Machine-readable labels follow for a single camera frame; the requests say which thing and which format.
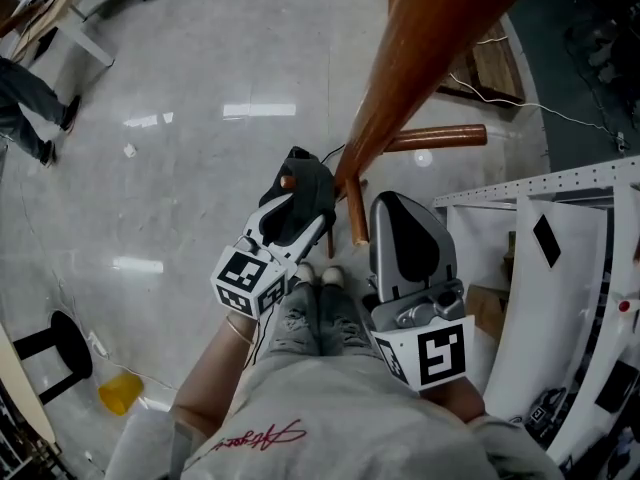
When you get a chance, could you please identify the wooden coat stand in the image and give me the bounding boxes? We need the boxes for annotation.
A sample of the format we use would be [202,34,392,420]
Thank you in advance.
[279,0,544,260]

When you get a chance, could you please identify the wooden board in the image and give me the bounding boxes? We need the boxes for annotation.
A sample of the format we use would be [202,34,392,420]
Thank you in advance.
[435,17,526,110]

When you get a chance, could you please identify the yellow plastic cup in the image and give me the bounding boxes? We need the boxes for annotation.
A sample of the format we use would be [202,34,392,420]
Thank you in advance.
[97,371,146,418]

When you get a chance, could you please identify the white floor power strip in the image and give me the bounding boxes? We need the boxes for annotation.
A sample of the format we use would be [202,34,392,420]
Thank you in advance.
[87,331,110,360]

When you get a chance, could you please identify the person's white shirt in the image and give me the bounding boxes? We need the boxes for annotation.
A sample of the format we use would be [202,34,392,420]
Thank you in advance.
[103,352,566,480]

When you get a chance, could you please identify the black round stool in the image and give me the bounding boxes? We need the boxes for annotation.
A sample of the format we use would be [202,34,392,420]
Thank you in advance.
[12,310,95,405]

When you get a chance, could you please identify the person's right forearm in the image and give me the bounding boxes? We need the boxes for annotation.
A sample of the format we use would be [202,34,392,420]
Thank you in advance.
[418,373,487,425]

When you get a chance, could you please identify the person's grey jeans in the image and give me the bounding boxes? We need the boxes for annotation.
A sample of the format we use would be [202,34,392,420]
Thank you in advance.
[254,281,384,365]

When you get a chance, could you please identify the gold bracelet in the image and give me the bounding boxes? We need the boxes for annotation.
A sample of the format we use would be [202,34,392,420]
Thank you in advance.
[224,314,255,345]

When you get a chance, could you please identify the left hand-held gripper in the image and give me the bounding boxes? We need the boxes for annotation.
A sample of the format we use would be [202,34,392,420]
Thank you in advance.
[209,189,338,323]

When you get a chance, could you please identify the person's left shoe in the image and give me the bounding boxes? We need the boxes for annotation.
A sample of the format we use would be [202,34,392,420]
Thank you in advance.
[294,262,321,287]

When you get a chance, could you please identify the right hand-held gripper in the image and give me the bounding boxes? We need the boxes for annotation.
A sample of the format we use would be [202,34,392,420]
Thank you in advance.
[369,191,477,395]

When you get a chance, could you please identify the person's left forearm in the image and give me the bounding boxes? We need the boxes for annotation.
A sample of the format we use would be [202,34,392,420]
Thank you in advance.
[172,312,261,439]

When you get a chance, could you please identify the white cable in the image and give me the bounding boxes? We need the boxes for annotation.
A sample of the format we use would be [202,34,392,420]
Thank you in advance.
[447,35,632,152]

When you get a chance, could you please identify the white metal shelving unit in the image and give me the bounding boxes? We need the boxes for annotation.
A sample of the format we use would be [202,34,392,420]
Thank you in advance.
[432,155,640,480]

